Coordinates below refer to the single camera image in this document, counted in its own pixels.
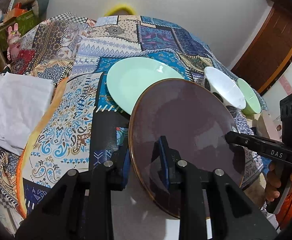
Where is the colourful patchwork tablecloth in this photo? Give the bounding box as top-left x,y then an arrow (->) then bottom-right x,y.
0,11 -> 268,230

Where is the dark wooden door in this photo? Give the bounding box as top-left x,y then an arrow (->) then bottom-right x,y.
232,0 -> 292,94

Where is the dark purple ceramic plate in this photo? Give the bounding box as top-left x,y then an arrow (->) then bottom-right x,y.
129,79 -> 245,218

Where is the white folded cloth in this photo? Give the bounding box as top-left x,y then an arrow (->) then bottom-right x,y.
0,73 -> 55,155

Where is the person's right hand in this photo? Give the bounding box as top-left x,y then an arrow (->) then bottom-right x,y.
265,161 -> 292,202

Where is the mint green bowl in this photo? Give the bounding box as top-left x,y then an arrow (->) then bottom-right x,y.
237,78 -> 261,115

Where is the white bowl with black spots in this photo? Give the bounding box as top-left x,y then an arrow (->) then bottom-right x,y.
204,67 -> 246,110

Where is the green cardboard box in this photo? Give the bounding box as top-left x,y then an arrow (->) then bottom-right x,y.
0,9 -> 40,52

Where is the mint green plate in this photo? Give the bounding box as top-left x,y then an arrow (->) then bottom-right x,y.
106,57 -> 183,114

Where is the pink rabbit figurine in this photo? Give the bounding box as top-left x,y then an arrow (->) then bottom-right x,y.
7,23 -> 21,62

